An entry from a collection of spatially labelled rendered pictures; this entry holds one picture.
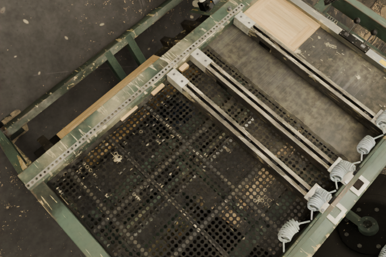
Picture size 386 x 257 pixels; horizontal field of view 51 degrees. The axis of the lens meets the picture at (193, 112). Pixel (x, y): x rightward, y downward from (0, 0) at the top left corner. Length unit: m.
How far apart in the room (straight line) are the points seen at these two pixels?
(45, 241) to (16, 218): 0.35
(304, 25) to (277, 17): 0.18
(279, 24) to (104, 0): 1.28
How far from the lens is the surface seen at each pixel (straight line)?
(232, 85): 2.30
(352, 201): 2.18
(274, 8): 2.72
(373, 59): 2.65
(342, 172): 2.08
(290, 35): 2.61
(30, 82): 3.01
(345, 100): 2.40
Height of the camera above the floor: 2.82
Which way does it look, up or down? 49 degrees down
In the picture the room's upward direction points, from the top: 116 degrees clockwise
